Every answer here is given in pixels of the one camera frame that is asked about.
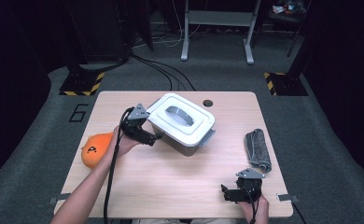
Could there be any grey fluffy towel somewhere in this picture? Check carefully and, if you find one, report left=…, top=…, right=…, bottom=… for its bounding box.
left=245, top=128, right=273, bottom=174

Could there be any black cabinet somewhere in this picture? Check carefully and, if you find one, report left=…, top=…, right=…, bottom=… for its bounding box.
left=63, top=0, right=132, bottom=63

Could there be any person's right hand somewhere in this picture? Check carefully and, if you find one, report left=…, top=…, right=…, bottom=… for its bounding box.
left=239, top=199, right=270, bottom=224

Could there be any grey plastic storage box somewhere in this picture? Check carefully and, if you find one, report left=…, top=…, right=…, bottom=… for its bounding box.
left=150, top=124, right=210, bottom=157

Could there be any black metal rack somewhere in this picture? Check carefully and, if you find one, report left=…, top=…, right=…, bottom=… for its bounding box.
left=252, top=0, right=312, bottom=59

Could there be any hand-held gripper black cable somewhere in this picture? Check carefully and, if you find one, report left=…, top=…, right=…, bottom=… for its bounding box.
left=245, top=183, right=262, bottom=224
left=103, top=106, right=134, bottom=224

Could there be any orange plush toy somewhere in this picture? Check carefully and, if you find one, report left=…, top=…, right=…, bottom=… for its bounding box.
left=80, top=132, right=114, bottom=170

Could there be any pile of colourful packets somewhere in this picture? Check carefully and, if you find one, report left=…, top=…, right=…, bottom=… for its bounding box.
left=272, top=0, right=307, bottom=16

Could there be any right hand-held gripper black cable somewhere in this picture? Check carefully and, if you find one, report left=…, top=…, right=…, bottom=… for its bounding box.
left=245, top=183, right=262, bottom=224

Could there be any white lidded plastic bin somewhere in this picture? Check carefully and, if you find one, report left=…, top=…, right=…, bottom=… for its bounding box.
left=146, top=92, right=217, bottom=147

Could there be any thick black looped cable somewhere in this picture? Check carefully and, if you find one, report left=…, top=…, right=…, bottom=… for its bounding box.
left=78, top=46, right=132, bottom=73

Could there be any black upright panel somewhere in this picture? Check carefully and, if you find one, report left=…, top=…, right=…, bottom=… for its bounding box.
left=133, top=0, right=155, bottom=52

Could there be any person's left hand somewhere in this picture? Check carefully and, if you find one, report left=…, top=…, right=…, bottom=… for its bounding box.
left=109, top=125, right=142, bottom=160

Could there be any thin black cable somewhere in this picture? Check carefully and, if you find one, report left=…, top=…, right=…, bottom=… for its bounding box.
left=290, top=200, right=308, bottom=224

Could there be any grey tape strip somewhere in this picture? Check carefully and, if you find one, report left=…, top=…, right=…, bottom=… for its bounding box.
left=276, top=193, right=299, bottom=203
left=49, top=192, right=72, bottom=205

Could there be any thin white cable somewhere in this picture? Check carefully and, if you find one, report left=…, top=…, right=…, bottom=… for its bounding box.
left=158, top=0, right=203, bottom=49

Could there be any black floor cable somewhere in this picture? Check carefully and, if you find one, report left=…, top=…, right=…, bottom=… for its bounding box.
left=130, top=52, right=174, bottom=91
left=133, top=54, right=197, bottom=91

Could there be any white metal table frame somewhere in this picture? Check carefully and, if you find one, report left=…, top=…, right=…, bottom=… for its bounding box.
left=180, top=0, right=262, bottom=65

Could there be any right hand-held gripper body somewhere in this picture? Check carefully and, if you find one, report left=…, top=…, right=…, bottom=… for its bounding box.
left=235, top=167, right=266, bottom=204

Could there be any black striped stand base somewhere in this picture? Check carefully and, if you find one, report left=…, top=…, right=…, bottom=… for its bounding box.
left=263, top=72, right=309, bottom=97
left=59, top=72, right=105, bottom=97

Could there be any left hand-held gripper black cable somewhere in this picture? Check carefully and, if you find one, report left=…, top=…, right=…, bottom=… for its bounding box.
left=103, top=106, right=134, bottom=224

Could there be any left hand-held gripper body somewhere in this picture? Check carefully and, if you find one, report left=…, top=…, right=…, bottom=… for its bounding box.
left=119, top=103, right=150, bottom=141

